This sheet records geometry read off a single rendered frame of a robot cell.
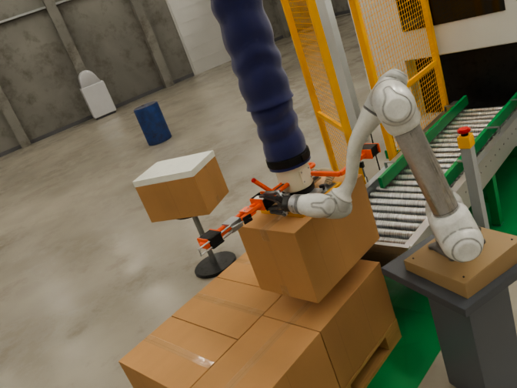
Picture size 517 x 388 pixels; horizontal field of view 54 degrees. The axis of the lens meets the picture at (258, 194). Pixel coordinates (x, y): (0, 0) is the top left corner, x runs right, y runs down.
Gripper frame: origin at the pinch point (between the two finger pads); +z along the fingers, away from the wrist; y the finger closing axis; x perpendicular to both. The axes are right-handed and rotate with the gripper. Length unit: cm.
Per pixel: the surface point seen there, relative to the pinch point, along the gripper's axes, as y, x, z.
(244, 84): -53, 15, 1
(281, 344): 65, -25, -6
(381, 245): 60, 56, -19
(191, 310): 65, -23, 69
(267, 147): -21.0, 16.6, 1.2
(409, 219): 66, 96, -15
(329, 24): -27, 337, 180
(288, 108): -35.9, 26.3, -10.7
